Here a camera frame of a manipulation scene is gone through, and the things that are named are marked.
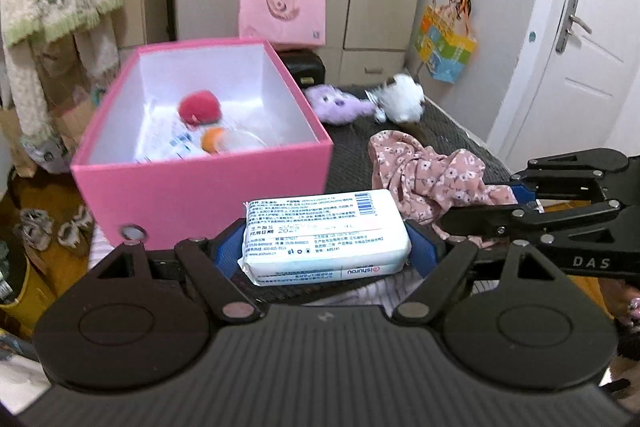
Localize yellow plastic bin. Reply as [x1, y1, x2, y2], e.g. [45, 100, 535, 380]
[0, 242, 56, 338]

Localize white tissue pack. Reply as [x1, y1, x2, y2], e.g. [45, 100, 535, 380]
[237, 188, 413, 288]

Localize white packets inside box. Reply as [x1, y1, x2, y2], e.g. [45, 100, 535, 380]
[134, 117, 208, 164]

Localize brown cardboard box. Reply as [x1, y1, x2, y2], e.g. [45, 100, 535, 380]
[52, 87, 108, 148]

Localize silver door handle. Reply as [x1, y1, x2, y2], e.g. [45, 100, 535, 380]
[556, 0, 593, 54]

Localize pink floral cloth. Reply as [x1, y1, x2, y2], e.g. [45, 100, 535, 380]
[369, 130, 518, 248]

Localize black mesh table mat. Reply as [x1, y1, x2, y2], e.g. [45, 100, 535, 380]
[260, 82, 521, 305]

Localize white plush toy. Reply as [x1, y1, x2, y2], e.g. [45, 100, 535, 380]
[372, 73, 427, 124]

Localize colourful paper gift bag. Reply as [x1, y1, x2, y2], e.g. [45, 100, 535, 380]
[412, 0, 478, 84]

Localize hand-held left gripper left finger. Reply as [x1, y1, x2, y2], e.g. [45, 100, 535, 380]
[92, 219, 261, 325]

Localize grey fluffy slipper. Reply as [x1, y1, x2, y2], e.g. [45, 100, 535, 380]
[57, 205, 95, 248]
[12, 207, 53, 250]

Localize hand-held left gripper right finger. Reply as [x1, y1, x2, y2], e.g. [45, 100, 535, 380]
[392, 219, 563, 325]

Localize black suitcase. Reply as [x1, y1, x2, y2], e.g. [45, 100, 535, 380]
[277, 49, 327, 88]

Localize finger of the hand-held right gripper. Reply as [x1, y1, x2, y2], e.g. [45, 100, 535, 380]
[509, 148, 632, 208]
[439, 199, 623, 253]

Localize white door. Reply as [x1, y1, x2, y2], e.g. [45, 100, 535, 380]
[487, 0, 640, 168]

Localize person's right hand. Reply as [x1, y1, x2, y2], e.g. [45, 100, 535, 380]
[600, 281, 640, 333]

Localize orange foam ball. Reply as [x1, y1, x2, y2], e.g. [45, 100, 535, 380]
[200, 128, 226, 155]

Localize purple plush toy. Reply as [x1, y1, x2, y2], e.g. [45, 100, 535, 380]
[304, 85, 376, 126]

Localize striped tablecloth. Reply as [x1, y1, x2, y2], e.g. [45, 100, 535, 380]
[89, 227, 506, 307]

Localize pink cardboard box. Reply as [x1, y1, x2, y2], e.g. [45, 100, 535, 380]
[70, 38, 335, 253]

